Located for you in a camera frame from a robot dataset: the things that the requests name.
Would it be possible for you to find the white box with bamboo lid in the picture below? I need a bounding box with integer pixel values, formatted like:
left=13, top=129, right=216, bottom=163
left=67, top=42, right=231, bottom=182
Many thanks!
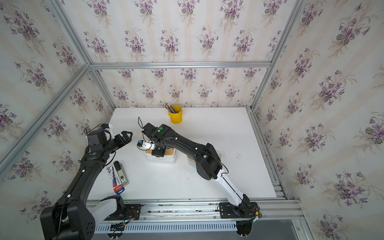
left=144, top=146, right=178, bottom=165

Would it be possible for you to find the clear plastic tissue box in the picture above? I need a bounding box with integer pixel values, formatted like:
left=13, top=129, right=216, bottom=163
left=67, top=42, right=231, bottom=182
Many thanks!
left=187, top=157, right=196, bottom=168

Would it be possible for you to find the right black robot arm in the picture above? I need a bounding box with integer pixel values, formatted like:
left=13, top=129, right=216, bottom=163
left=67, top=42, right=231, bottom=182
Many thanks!
left=138, top=123, right=250, bottom=214

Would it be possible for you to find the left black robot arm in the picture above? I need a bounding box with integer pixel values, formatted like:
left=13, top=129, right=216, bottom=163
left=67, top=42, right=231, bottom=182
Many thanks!
left=40, top=129, right=133, bottom=240

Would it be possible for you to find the yellow metal pen bucket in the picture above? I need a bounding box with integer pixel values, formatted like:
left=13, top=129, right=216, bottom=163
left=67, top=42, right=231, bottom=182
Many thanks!
left=169, top=105, right=183, bottom=124

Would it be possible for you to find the colored pencils bundle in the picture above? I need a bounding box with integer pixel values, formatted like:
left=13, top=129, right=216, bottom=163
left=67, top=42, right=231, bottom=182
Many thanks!
left=165, top=103, right=178, bottom=114

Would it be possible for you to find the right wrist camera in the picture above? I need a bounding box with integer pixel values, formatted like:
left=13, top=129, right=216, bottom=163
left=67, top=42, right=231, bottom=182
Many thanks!
left=137, top=140, right=155, bottom=151

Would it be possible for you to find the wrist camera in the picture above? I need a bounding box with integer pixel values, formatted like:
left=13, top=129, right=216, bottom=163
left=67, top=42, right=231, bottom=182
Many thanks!
left=137, top=140, right=155, bottom=151
left=98, top=124, right=112, bottom=134

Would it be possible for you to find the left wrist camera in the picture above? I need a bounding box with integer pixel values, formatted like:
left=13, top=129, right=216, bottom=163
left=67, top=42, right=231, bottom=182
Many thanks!
left=98, top=124, right=112, bottom=134

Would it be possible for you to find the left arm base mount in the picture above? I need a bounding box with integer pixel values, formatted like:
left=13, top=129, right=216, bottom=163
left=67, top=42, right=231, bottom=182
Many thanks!
left=101, top=195, right=142, bottom=239

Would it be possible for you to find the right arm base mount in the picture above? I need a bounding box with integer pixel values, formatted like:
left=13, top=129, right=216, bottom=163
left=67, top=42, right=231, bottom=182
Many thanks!
left=217, top=202, right=264, bottom=238

